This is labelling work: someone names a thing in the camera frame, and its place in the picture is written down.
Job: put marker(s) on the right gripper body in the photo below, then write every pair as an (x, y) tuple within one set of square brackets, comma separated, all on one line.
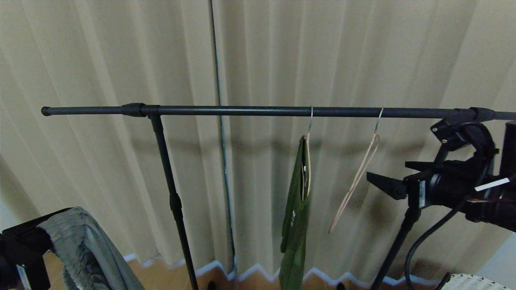
[(447, 185)]

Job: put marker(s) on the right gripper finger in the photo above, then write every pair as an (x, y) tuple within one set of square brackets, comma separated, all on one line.
[(421, 165), (389, 187)]

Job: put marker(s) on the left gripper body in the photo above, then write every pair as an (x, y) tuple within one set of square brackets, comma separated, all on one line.
[(24, 257)]

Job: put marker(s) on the pink clothes hanger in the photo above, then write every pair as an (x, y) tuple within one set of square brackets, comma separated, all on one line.
[(356, 177), (308, 161)]

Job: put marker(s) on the pale grey shorts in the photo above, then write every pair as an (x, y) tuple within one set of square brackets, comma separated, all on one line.
[(88, 249)]

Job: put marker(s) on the green printed sleeveless shirt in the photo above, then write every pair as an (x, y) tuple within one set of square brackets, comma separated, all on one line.
[(296, 233)]

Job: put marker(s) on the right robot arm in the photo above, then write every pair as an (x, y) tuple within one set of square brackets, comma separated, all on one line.
[(510, 169)]

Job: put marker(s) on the white laundry basket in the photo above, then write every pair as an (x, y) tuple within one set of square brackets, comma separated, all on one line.
[(471, 282)]

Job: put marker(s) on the black clothes rack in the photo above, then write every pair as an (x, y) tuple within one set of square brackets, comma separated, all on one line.
[(242, 110)]

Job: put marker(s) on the beige curtain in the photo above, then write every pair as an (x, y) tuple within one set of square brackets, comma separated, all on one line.
[(100, 48)]

